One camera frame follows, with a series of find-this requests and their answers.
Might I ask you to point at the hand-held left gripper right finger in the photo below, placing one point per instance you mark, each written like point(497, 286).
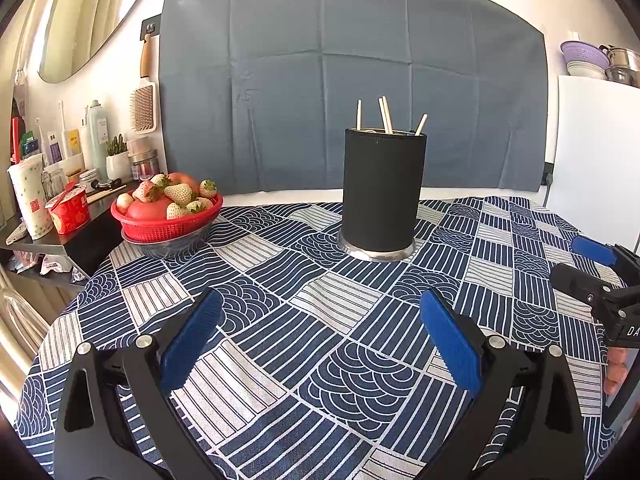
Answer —
point(450, 345)

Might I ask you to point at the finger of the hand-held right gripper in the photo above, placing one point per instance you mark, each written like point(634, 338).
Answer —
point(575, 280)
point(592, 250)

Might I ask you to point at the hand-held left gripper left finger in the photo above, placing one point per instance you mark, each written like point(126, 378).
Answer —
point(192, 340)

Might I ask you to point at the black cylindrical utensil holder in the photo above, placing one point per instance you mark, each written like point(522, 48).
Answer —
point(382, 195)

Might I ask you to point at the wooden chopstick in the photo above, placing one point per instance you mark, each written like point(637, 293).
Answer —
point(387, 115)
point(382, 115)
point(358, 115)
point(421, 125)

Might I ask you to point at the person's right hand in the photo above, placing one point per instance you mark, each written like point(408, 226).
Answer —
point(616, 370)

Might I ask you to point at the metal bowl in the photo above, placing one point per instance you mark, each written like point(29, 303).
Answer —
point(165, 250)

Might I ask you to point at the white cabinet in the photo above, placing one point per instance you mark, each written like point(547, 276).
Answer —
point(590, 150)

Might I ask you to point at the blue white patterned tablecloth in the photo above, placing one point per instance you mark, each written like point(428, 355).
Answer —
point(300, 310)

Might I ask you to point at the red plastic basket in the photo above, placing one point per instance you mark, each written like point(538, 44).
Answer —
point(160, 230)

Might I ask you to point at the black shelf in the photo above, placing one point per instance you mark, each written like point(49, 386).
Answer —
point(90, 247)

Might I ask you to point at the red round fruit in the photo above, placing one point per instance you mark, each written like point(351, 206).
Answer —
point(150, 207)

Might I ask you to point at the pile of strawberries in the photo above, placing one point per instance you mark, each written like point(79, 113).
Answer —
point(177, 192)

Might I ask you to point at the heap of snack packets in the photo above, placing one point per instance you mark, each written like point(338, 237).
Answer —
point(50, 265)

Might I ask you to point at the wooden stick with black tip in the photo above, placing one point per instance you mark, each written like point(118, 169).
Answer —
point(105, 194)

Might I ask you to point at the red instant noodle cup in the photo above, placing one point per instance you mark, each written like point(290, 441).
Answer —
point(70, 215)

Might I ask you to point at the clear plastic chair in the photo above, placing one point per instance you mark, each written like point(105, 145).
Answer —
point(20, 310)

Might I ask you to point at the white bowl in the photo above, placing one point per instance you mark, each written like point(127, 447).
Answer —
point(585, 71)

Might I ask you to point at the glass jar with metal lid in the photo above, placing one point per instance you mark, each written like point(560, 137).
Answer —
point(145, 165)

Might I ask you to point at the steel pot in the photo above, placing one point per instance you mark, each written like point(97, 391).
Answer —
point(622, 65)

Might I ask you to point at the potted succulent plant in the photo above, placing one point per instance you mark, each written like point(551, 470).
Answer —
point(118, 165)

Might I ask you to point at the purple colander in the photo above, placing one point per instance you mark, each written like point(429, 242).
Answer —
point(582, 52)

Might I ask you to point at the white phone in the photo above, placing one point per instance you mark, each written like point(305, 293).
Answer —
point(15, 234)

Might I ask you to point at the white dotted paper cup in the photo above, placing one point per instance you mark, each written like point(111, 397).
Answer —
point(30, 200)

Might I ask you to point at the grey spray bottle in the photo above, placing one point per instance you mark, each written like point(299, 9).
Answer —
point(99, 135)

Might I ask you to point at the wooden paddle hairbrush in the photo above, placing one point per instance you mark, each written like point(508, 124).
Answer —
point(144, 110)

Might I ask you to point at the white electric toothbrush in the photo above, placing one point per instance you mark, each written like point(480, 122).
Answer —
point(64, 130)

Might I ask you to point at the red straw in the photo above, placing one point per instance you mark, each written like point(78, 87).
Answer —
point(16, 140)

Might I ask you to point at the cream curtain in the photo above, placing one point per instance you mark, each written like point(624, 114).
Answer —
point(7, 110)

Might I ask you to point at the blue-grey backdrop cloth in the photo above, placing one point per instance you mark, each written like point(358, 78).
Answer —
point(300, 60)

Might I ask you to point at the black wall plug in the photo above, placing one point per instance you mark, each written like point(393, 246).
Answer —
point(548, 177)

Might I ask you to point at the oval wall mirror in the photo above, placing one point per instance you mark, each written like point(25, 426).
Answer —
point(90, 15)

